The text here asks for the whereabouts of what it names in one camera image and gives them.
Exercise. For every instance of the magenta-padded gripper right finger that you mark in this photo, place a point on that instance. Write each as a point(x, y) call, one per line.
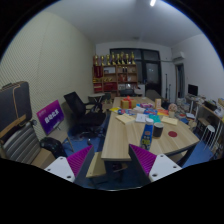
point(145, 160)

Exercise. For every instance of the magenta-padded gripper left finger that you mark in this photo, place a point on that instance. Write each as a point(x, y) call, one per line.
point(78, 160)

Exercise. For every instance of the blue drink bottle white cap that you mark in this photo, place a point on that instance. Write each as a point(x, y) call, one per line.
point(146, 135)

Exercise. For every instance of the black bag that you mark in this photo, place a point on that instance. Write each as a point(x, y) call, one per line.
point(51, 146)

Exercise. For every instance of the black cup white inside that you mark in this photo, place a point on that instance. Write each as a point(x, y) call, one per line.
point(158, 130)

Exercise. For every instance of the flat round red coaster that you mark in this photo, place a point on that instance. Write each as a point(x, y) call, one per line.
point(172, 134)

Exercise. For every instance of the white book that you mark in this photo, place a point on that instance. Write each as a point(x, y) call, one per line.
point(141, 118)

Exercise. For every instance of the beige book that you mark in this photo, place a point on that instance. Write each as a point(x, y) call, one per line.
point(125, 119)

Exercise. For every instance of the pale yellow book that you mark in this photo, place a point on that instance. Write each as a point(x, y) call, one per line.
point(170, 120)

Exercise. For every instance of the black office chair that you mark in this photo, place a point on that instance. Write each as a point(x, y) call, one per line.
point(80, 111)

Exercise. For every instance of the purple sign board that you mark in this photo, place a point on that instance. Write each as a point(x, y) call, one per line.
point(50, 116)

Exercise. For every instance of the small brown box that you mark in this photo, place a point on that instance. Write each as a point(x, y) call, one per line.
point(158, 103)

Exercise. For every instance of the pink flower bouquet in pot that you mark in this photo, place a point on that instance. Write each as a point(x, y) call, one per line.
point(172, 108)

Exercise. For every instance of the grey striped chair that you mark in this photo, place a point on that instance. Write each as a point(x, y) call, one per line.
point(21, 146)

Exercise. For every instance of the yellow gift box red ribbon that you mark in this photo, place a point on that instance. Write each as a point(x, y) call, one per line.
point(128, 102)

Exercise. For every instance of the pile of books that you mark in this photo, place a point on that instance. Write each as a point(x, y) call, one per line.
point(186, 111)

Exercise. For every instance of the small round table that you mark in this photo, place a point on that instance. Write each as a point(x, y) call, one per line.
point(96, 96)

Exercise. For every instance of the white round stool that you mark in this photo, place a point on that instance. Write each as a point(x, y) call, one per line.
point(209, 128)

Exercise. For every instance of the cluttered wooden side desk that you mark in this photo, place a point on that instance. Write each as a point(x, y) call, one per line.
point(208, 111)

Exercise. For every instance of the black computer monitor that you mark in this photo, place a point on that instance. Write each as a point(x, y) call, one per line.
point(193, 89)

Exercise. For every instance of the wooden shelf unit with trophies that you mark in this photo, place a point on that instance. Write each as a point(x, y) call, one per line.
point(115, 75)

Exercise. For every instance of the dark framed glass door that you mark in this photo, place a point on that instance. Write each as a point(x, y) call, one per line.
point(151, 70)

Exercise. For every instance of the white wall air conditioner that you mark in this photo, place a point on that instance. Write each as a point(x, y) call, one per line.
point(178, 56)

